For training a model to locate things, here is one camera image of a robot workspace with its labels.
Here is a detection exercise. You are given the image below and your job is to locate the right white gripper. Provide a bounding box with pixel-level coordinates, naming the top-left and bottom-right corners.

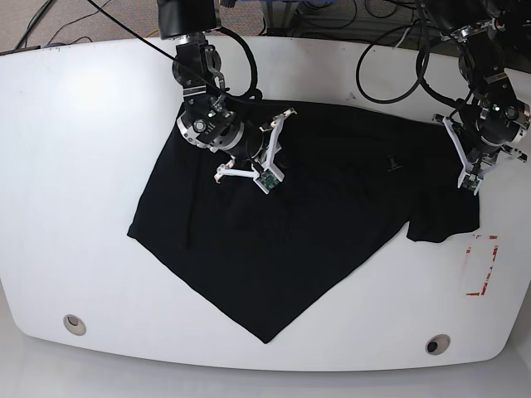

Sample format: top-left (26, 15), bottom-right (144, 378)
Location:
top-left (214, 108), bottom-right (297, 182)

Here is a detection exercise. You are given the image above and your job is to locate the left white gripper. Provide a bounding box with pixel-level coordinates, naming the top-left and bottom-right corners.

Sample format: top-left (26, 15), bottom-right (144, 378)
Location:
top-left (433, 114), bottom-right (528, 182)

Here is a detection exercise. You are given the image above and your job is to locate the black t-shirt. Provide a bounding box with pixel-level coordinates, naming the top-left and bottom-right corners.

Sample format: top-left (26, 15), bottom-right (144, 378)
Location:
top-left (128, 102), bottom-right (480, 343)

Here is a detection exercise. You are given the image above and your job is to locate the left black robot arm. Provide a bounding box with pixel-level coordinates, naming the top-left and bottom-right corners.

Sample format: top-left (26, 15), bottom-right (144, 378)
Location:
top-left (388, 1), bottom-right (530, 192)

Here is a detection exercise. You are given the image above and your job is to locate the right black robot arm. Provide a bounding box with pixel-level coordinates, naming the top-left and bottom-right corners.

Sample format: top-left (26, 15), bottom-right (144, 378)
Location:
top-left (157, 0), bottom-right (295, 193)

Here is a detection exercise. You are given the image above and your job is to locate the red tape rectangle marking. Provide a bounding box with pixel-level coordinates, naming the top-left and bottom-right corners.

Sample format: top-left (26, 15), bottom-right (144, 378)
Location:
top-left (460, 235), bottom-right (499, 297)

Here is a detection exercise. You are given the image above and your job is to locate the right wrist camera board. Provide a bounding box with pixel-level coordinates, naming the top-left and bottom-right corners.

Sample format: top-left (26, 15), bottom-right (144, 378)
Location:
top-left (254, 170), bottom-right (282, 194)

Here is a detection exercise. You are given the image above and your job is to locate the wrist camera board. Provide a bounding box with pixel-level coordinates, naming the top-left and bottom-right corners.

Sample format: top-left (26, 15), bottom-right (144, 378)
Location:
top-left (254, 170), bottom-right (282, 194)
top-left (457, 170), bottom-right (484, 196)

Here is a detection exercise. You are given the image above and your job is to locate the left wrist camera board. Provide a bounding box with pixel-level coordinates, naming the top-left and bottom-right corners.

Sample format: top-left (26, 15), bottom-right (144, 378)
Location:
top-left (457, 170), bottom-right (484, 196)

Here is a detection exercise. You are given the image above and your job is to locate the right table cable grommet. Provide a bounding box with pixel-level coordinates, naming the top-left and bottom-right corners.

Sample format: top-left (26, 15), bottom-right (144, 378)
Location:
top-left (425, 334), bottom-right (451, 356)

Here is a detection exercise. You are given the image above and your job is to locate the table cable grommet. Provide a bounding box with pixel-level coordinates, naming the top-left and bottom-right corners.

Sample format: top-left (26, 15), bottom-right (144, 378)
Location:
top-left (63, 314), bottom-right (86, 337)
top-left (425, 334), bottom-right (451, 356)

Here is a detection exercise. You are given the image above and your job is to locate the left table cable grommet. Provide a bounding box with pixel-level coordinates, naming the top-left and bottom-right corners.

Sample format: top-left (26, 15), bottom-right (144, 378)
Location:
top-left (63, 314), bottom-right (86, 337)

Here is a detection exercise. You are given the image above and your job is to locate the black cable on floor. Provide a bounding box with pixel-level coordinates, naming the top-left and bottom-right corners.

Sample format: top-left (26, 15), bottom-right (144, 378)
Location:
top-left (16, 0), bottom-right (113, 49)

